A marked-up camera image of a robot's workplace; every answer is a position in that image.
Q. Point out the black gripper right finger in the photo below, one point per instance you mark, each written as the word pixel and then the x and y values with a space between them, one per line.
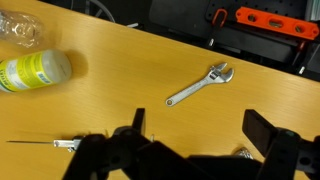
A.
pixel 283 150

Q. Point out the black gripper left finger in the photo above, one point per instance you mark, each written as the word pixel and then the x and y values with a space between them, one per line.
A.
pixel 96 156

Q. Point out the metal vernier caliper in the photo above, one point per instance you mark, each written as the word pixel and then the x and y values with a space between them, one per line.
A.
pixel 65 144

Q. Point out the silver adjustable wrench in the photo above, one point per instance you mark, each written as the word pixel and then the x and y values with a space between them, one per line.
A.
pixel 200 86

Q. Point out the orange spirit level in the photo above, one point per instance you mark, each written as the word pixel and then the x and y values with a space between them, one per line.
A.
pixel 276 22

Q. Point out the black office chair base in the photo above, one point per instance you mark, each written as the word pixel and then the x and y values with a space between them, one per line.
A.
pixel 100 10

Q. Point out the crumpled clear plastic bottle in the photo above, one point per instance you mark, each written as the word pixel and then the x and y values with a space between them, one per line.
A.
pixel 20 28

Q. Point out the black tool pegboard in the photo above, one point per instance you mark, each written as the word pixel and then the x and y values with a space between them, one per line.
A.
pixel 186 16

